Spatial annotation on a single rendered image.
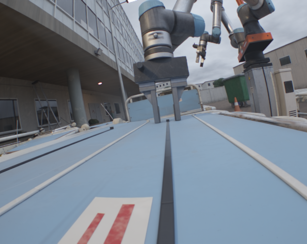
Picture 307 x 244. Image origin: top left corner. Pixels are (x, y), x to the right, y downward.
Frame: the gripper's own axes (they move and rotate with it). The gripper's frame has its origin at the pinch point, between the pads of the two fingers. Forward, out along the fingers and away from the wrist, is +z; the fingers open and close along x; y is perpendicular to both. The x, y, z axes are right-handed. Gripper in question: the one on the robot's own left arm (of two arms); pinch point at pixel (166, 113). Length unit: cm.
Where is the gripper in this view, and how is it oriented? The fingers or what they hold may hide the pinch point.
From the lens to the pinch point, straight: 38.4
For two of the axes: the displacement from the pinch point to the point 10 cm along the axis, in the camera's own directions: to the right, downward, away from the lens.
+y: -0.9, 0.9, -9.9
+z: 1.3, 9.9, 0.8
